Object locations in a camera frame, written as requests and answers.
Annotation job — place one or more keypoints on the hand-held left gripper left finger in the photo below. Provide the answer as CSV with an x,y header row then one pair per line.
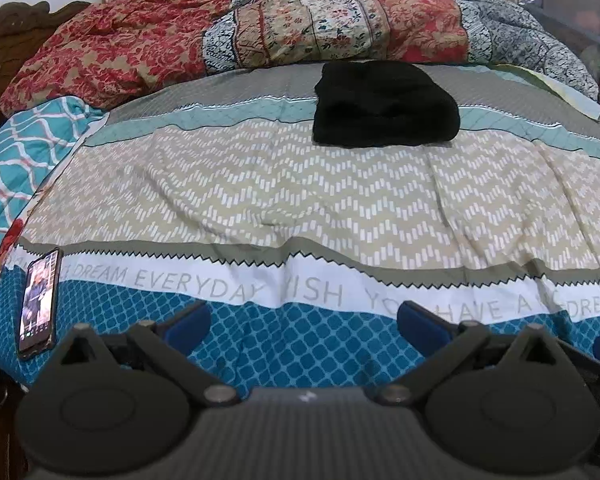
x,y
187,324

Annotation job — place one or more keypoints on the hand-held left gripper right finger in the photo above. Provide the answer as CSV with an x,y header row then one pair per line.
x,y
422,327

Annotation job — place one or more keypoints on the black zip jacket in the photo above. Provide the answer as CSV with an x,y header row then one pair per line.
x,y
385,105

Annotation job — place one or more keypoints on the black smartphone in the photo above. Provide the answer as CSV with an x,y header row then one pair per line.
x,y
37,305

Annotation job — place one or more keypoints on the zigzag patterned bed cover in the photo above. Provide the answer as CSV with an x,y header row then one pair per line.
x,y
305,200

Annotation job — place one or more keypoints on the teal lattice patterned pillow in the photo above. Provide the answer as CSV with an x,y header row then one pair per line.
x,y
25,160

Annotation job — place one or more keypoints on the pale yellow cloth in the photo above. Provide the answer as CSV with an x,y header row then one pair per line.
x,y
565,92

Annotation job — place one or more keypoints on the red floral patchwork quilt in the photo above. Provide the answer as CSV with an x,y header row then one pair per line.
x,y
290,25

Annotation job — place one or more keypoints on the clear plastic storage container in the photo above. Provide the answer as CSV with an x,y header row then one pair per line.
x,y
575,15

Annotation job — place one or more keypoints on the carved wooden headboard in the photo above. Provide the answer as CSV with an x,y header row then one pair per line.
x,y
10,25

